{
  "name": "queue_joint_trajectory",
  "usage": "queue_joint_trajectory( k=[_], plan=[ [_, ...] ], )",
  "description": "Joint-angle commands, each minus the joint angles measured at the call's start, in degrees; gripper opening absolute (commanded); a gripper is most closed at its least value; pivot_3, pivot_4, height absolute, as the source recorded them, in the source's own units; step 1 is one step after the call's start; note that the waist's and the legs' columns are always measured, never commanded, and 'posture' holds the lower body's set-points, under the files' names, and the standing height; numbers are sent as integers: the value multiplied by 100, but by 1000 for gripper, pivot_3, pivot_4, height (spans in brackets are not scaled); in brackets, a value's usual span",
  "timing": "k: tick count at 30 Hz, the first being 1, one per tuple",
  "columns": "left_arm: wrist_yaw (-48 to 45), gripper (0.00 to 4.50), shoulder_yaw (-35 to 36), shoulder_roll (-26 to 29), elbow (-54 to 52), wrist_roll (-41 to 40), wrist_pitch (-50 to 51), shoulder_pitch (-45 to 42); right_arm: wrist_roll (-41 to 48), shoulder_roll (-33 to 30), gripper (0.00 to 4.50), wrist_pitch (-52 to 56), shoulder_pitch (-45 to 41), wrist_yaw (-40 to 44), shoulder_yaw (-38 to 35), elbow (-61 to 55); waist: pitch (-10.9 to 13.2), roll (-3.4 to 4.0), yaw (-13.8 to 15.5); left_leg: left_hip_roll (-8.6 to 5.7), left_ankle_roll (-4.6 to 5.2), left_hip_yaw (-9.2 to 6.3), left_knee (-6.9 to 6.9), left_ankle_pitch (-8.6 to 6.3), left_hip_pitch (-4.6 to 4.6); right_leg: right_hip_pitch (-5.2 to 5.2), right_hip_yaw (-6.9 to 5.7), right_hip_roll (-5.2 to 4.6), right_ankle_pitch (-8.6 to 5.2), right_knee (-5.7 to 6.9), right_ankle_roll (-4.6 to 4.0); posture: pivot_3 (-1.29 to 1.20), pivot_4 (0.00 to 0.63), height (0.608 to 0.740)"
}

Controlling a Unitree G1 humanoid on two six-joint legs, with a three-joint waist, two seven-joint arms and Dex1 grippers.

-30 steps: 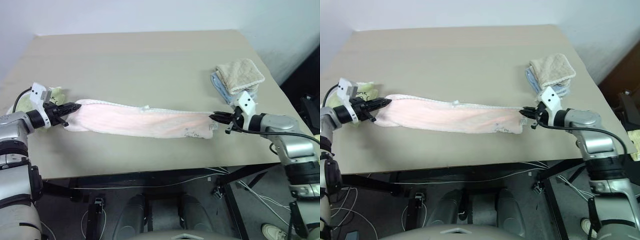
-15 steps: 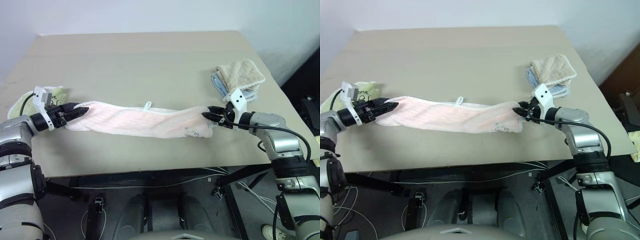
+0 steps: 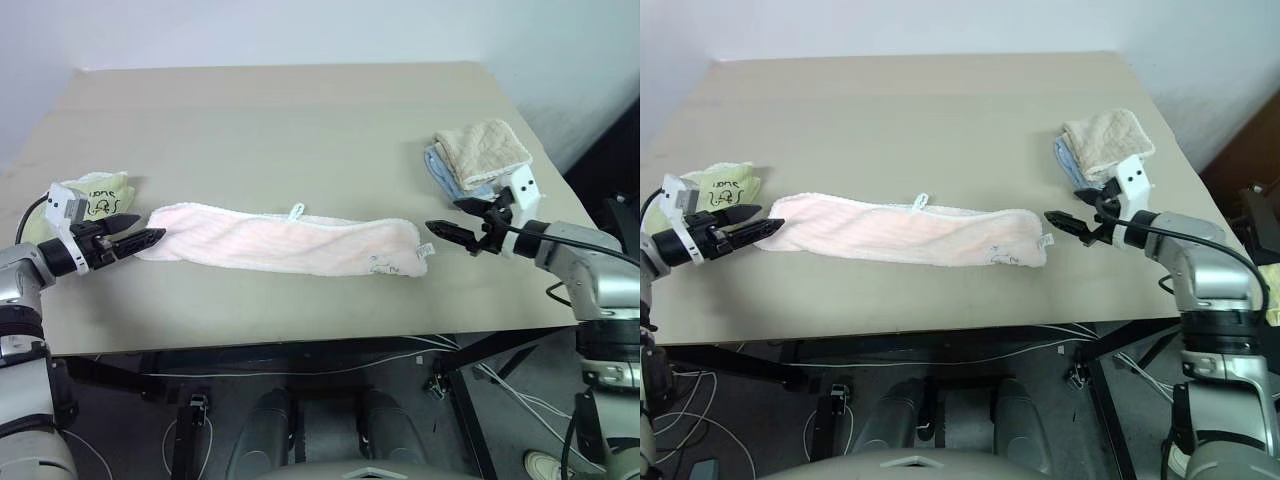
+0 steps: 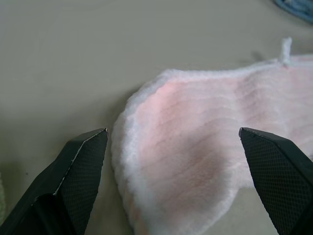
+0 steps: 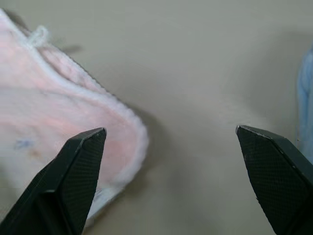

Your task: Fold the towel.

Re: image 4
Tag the blue towel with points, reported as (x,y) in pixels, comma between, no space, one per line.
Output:
(296,7)

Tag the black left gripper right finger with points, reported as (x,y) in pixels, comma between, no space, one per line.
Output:
(276,176)

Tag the pink fluffy towel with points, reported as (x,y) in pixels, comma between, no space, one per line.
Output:
(185,137)

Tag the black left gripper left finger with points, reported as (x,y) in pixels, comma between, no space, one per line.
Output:
(73,186)

